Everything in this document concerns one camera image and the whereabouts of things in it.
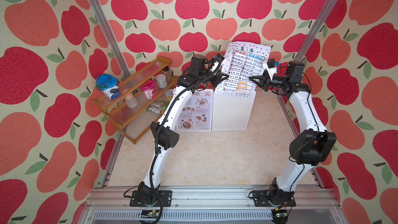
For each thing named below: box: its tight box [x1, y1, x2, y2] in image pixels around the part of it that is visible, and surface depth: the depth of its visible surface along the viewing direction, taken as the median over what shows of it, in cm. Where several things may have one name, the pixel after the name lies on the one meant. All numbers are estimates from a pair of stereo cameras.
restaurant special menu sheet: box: [176, 89, 215, 133], surface depth 92 cm
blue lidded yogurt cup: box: [95, 74, 121, 101], surface depth 75 cm
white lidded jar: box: [155, 73, 168, 89], surface depth 103 cm
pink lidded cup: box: [139, 78, 157, 100], surface depth 92 cm
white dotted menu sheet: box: [215, 41, 272, 97], surface depth 76 cm
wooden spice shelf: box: [91, 56, 178, 145], surface depth 94 cm
